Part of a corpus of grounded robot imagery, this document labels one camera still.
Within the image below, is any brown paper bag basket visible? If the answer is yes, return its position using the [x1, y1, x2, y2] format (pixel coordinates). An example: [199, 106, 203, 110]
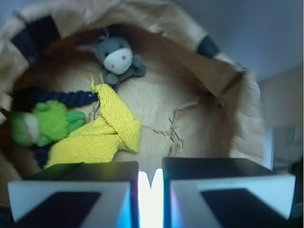
[0, 0, 266, 207]

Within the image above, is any yellow cloth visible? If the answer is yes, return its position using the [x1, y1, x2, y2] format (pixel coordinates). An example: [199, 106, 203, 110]
[44, 79, 142, 168]

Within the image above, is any grey plush mouse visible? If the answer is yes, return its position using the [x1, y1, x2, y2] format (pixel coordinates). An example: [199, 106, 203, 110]
[76, 27, 147, 91]

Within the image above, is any dark blue rope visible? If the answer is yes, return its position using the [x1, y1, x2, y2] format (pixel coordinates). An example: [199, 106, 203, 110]
[14, 87, 99, 169]

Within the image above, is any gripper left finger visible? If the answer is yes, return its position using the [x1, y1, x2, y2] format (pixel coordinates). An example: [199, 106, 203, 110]
[8, 161, 139, 228]

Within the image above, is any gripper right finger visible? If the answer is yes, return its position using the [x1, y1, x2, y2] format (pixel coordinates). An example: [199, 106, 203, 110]
[162, 157, 295, 228]

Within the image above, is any green plush toy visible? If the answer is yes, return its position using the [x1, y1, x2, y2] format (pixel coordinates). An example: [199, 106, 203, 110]
[10, 100, 86, 147]

